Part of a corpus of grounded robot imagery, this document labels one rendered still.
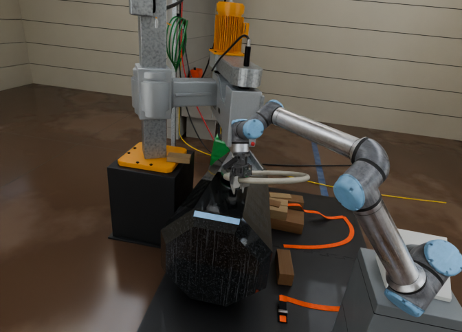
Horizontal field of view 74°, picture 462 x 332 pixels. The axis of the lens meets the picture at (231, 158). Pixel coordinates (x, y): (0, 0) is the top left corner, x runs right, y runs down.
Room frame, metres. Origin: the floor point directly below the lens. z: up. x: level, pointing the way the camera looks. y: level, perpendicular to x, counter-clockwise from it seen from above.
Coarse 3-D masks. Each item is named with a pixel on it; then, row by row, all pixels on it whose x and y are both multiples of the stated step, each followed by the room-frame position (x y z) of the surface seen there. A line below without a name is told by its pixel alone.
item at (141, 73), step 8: (136, 64) 2.55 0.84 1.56; (136, 72) 2.41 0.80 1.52; (144, 72) 2.39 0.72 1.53; (152, 72) 2.39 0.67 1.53; (160, 72) 2.42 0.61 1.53; (168, 72) 2.46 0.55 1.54; (168, 80) 2.46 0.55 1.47; (136, 112) 2.43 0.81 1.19; (144, 112) 2.38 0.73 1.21; (168, 112) 2.46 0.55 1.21
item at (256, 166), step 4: (220, 136) 2.38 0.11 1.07; (232, 152) 2.09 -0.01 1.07; (248, 152) 2.08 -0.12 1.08; (248, 156) 2.07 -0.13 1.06; (252, 156) 1.98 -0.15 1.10; (248, 160) 1.99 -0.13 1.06; (252, 160) 1.97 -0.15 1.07; (256, 160) 1.90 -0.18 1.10; (252, 164) 1.93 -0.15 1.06; (256, 164) 1.88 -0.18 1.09; (260, 164) 1.84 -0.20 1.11; (252, 168) 1.86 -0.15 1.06; (256, 168) 1.86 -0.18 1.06; (260, 168) 1.81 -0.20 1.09
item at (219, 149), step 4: (216, 136) 3.81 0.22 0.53; (216, 140) 3.74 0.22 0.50; (220, 140) 3.73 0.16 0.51; (216, 144) 3.71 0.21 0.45; (220, 144) 3.69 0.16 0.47; (224, 144) 3.67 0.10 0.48; (212, 148) 3.74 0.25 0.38; (216, 148) 3.69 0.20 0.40; (220, 148) 3.67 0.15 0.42; (224, 148) 3.66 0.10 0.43; (228, 148) 3.66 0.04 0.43; (212, 152) 3.69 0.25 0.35; (216, 152) 3.67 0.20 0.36; (220, 152) 3.66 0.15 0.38; (224, 152) 3.64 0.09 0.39; (212, 156) 3.68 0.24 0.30; (216, 156) 3.66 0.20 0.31; (220, 156) 3.64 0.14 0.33; (212, 160) 3.66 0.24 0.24; (216, 160) 3.64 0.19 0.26; (208, 168) 3.68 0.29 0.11
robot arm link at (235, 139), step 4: (232, 120) 1.49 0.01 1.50; (236, 120) 1.47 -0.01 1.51; (240, 120) 1.47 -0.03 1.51; (244, 120) 1.47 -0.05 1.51; (232, 124) 1.48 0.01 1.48; (236, 124) 1.45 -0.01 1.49; (232, 128) 1.47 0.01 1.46; (232, 132) 1.46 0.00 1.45; (232, 136) 1.46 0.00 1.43; (236, 136) 1.44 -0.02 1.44; (232, 140) 1.45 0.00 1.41; (236, 140) 1.43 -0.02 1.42; (240, 140) 1.43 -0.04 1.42; (244, 140) 1.44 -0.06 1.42; (248, 140) 1.46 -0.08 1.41
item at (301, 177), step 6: (228, 174) 1.60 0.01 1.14; (252, 174) 1.75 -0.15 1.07; (258, 174) 1.76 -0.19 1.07; (264, 174) 1.76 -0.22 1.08; (270, 174) 1.76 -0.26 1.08; (276, 174) 1.75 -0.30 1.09; (282, 174) 1.73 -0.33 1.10; (288, 174) 1.71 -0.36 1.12; (294, 174) 1.67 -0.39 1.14; (300, 174) 1.62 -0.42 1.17; (306, 174) 1.56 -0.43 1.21; (228, 180) 1.45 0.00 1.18; (240, 180) 1.38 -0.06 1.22; (246, 180) 1.36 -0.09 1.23; (252, 180) 1.35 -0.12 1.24; (258, 180) 1.34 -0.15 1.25; (264, 180) 1.34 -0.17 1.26; (270, 180) 1.34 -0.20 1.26; (276, 180) 1.34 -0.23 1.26; (282, 180) 1.35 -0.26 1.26; (288, 180) 1.36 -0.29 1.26; (294, 180) 1.37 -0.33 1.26; (300, 180) 1.40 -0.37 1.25; (306, 180) 1.44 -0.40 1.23
